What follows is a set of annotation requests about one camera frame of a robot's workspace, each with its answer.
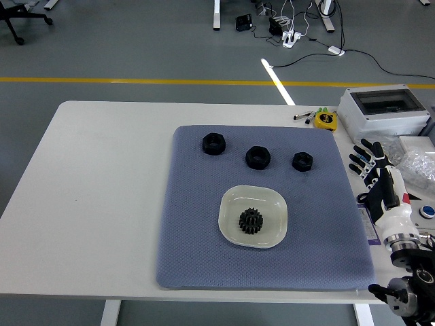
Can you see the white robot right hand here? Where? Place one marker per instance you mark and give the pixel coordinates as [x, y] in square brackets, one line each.
[396, 210]

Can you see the large black bevel gear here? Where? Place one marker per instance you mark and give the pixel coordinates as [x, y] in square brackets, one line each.
[251, 228]

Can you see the flat white box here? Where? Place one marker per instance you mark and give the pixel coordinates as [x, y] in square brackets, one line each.
[418, 142]

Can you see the small black hex nut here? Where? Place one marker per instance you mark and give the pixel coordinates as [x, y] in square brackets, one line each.
[302, 161]

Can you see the large black hex nut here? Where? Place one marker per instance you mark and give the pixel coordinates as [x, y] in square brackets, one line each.
[258, 157]
[213, 143]

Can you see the purple-edged label card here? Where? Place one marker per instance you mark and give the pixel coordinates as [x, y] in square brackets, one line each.
[368, 231]

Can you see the clear bag of small parts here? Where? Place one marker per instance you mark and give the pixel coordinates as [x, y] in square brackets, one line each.
[418, 166]

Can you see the white table leg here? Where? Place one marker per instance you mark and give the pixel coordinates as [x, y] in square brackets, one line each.
[110, 314]
[363, 316]

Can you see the yellow tape measure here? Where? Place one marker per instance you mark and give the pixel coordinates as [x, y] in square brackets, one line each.
[325, 120]

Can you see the small black clip tool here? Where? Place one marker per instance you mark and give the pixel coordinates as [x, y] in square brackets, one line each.
[310, 120]

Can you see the silver pen tool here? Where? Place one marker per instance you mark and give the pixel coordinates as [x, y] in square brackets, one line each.
[300, 116]

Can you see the white square dish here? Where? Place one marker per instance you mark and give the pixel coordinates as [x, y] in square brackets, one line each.
[231, 203]

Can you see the white power adapter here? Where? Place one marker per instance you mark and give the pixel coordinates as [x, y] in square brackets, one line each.
[335, 50]

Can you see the white power strip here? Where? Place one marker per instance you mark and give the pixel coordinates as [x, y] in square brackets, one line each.
[291, 39]

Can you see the white desk leg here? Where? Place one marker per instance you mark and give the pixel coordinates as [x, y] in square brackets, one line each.
[326, 18]
[217, 15]

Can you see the blue-grey textured mat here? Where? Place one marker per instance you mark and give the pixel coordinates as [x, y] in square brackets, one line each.
[190, 210]

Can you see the black power adapter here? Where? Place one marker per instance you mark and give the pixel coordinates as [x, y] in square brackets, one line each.
[275, 26]
[243, 22]

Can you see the black office chair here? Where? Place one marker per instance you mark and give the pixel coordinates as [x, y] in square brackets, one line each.
[13, 15]

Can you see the grey electrical enclosure box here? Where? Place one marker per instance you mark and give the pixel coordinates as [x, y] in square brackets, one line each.
[380, 122]

